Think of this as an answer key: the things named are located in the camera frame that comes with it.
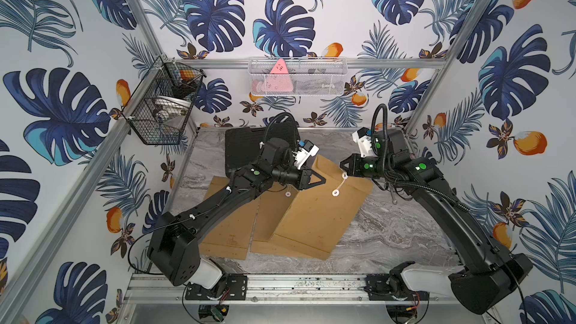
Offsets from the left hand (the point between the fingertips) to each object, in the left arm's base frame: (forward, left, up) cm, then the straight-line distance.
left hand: (324, 177), depth 69 cm
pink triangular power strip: (+41, +18, +7) cm, 45 cm away
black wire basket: (+23, +62, +3) cm, 66 cm away
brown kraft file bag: (-8, +1, -9) cm, 12 cm away
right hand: (+6, -5, 0) cm, 8 cm away
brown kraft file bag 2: (-11, +31, -29) cm, 44 cm away
